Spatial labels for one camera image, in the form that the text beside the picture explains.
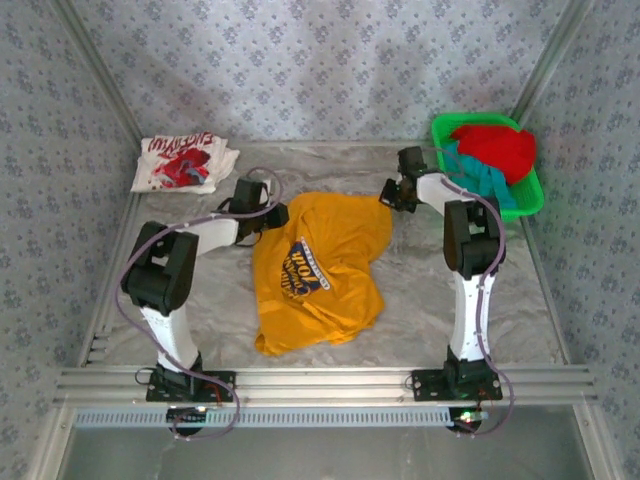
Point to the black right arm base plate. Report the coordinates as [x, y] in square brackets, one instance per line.
[430, 387]

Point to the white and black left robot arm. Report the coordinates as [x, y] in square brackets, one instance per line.
[170, 325]

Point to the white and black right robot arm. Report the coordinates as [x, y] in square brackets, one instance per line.
[467, 310]

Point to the aluminium frame post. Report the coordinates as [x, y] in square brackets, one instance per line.
[550, 60]
[97, 70]

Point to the wide aluminium mounting beam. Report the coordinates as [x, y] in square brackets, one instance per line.
[325, 385]

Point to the white t-shirt with red print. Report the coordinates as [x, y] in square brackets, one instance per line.
[150, 175]

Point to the black controller board with green light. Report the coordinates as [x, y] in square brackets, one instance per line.
[467, 417]

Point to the aluminium table side rail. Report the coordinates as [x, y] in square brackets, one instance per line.
[107, 300]

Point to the thin aluminium table edge rail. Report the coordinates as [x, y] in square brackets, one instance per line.
[325, 143]

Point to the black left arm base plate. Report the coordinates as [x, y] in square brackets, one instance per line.
[220, 387]

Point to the teal t-shirt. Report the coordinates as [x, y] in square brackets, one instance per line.
[482, 172]

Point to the yellow t-shirt with blue print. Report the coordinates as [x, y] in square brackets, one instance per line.
[345, 235]

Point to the green plastic basket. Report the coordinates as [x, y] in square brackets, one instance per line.
[525, 200]

